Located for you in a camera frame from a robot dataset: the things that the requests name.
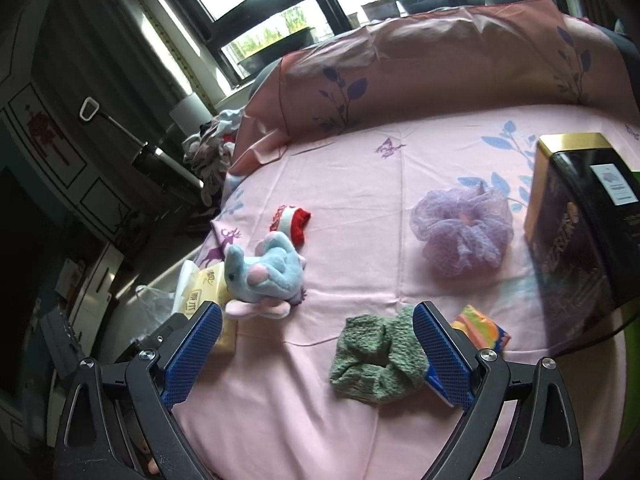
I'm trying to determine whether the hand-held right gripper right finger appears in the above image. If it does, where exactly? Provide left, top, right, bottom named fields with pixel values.
left=411, top=301, right=585, bottom=480

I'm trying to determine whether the blue plush elephant toy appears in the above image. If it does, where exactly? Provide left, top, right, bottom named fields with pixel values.
left=222, top=232, right=307, bottom=320

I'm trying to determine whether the green knitted scrunchie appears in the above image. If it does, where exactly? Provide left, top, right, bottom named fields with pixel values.
left=329, top=307, right=430, bottom=405

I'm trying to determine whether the blue floral tissue pack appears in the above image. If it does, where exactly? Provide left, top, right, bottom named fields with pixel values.
left=424, top=305, right=513, bottom=406

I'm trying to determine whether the black and gold tea box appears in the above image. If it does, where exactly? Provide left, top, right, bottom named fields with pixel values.
left=523, top=132, right=640, bottom=356

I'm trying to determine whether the clear plastic bag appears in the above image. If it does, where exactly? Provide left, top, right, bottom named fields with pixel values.
left=135, top=285, right=177, bottom=332

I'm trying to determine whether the pink floral pillow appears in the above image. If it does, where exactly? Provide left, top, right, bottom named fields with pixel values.
left=230, top=2, right=628, bottom=176

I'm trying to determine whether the pile of clothes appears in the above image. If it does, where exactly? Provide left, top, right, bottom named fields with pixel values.
left=182, top=109, right=246, bottom=206

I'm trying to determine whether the white cylindrical object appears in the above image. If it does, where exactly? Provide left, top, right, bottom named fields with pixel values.
left=170, top=92, right=213, bottom=133

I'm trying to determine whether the grey round plant pot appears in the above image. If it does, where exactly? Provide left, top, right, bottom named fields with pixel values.
left=360, top=0, right=401, bottom=23

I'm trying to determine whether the red and white knitted scrunchie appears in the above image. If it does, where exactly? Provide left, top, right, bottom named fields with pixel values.
left=270, top=205, right=312, bottom=246

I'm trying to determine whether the lilac mesh scrunchie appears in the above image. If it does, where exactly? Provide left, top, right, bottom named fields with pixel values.
left=411, top=187, right=515, bottom=278

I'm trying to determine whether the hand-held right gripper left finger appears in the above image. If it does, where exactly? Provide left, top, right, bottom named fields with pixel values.
left=52, top=301, right=224, bottom=480

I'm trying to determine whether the light pink printed bedsheet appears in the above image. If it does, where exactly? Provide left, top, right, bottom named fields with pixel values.
left=172, top=102, right=640, bottom=480

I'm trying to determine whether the cream tissue pack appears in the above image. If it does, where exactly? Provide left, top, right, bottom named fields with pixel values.
left=172, top=260, right=238, bottom=356

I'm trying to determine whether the dark panelled cabinet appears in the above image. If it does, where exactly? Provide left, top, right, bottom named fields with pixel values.
left=0, top=50, right=146, bottom=241

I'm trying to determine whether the dark grey curtain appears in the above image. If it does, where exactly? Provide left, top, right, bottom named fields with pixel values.
left=45, top=0, right=221, bottom=126

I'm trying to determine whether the white drawer unit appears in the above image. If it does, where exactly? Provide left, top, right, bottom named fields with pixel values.
left=55, top=240, right=126, bottom=331

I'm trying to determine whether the white-handled stick vacuum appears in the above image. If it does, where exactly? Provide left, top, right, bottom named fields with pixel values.
left=79, top=97, right=207, bottom=197

